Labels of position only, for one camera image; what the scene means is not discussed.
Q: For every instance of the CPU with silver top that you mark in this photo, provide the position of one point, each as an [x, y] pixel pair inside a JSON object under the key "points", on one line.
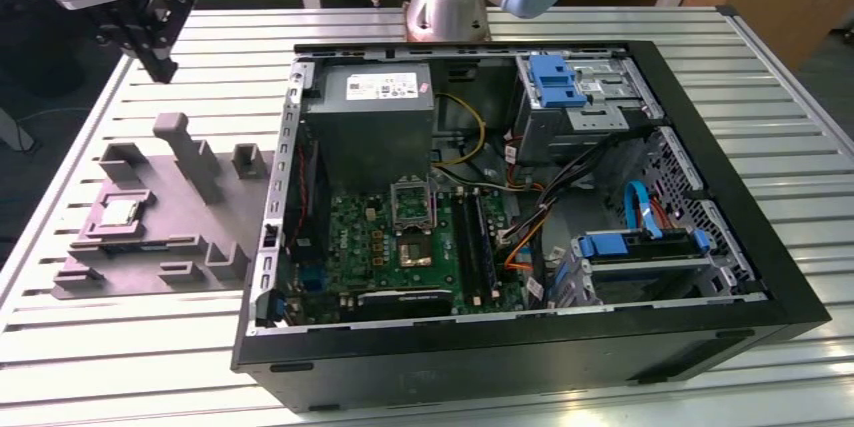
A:
{"points": [[122, 212]]}

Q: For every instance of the CPU socket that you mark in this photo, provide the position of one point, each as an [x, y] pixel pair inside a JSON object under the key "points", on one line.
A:
{"points": [[416, 252]]}

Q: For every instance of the grey power supply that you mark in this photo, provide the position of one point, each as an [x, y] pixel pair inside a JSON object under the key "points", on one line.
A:
{"points": [[368, 137]]}

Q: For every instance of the grey parts rack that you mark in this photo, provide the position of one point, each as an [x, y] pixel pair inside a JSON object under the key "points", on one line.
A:
{"points": [[174, 227]]}

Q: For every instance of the RAM stick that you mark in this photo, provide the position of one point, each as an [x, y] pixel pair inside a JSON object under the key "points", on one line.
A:
{"points": [[134, 248], [484, 247]]}

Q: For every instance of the green motherboard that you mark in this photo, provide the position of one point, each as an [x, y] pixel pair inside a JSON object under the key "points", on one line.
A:
{"points": [[354, 247]]}

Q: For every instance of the blue plastic drive latch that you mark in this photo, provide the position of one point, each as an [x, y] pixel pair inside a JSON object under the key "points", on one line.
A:
{"points": [[550, 77]]}

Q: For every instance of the black graphics card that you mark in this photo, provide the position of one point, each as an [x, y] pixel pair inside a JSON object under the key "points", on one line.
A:
{"points": [[401, 299]]}

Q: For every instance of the silver disk bay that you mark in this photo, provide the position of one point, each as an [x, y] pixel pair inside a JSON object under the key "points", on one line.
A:
{"points": [[655, 267], [595, 122]]}

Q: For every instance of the blue disk carrier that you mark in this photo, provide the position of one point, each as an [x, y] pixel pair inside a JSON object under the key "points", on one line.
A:
{"points": [[604, 246]]}

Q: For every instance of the black PC case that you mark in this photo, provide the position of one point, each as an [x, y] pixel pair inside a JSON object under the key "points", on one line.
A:
{"points": [[468, 372]]}

